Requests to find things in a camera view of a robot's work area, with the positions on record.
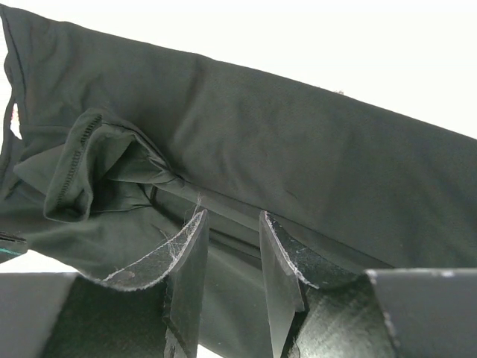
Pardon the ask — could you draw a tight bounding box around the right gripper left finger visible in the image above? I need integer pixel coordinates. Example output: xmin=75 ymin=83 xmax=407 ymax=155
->
xmin=101 ymin=210 xmax=209 ymax=357

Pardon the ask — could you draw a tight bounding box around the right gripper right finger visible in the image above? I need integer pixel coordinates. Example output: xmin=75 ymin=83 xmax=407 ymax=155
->
xmin=259 ymin=211 xmax=357 ymax=357

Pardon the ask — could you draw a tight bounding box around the black t-shirt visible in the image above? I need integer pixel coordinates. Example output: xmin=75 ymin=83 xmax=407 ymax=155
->
xmin=1 ymin=6 xmax=476 ymax=357

